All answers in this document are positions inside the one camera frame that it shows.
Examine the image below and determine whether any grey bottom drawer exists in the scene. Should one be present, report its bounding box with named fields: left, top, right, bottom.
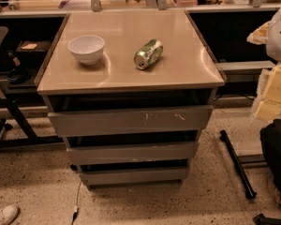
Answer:
left=79, top=166, right=189, bottom=186

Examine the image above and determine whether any grey drawer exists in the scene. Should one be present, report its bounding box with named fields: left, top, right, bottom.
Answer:
left=67, top=142, right=199, bottom=165
left=79, top=166, right=189, bottom=186
left=49, top=105, right=213, bottom=137

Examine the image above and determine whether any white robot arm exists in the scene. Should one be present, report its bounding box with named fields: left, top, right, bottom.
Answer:
left=246, top=8, right=281, bottom=121

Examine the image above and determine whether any grey drawer cabinet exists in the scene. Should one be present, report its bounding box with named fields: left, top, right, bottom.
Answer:
left=34, top=8, right=227, bottom=191

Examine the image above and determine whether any grey top drawer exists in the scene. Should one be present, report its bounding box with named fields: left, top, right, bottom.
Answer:
left=49, top=105, right=213, bottom=137

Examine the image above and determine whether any grey middle drawer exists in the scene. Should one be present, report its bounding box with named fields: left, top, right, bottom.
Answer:
left=67, top=142, right=199, bottom=165

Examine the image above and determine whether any green soda can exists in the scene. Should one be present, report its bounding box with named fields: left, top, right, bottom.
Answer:
left=134, top=39, right=163, bottom=70

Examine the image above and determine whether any white ceramic bowl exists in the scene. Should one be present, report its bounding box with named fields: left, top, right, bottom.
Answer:
left=67, top=35, right=105, bottom=65

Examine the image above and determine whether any dark box on shelf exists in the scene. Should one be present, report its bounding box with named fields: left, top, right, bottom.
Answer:
left=16, top=40, right=52, bottom=68

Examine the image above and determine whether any black round object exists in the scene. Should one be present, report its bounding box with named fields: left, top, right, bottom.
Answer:
left=7, top=67, right=31, bottom=84

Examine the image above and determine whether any black chair left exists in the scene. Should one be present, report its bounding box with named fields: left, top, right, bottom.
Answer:
left=0, top=26, right=63, bottom=150

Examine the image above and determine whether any brown shoe right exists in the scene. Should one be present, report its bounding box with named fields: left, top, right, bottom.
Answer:
left=267, top=176, right=281, bottom=205

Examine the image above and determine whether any white sneaker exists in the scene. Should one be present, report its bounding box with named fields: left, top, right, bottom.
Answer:
left=0, top=204, right=19, bottom=225

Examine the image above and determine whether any white floor cable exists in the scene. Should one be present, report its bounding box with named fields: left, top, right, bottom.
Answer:
left=70, top=180, right=83, bottom=225

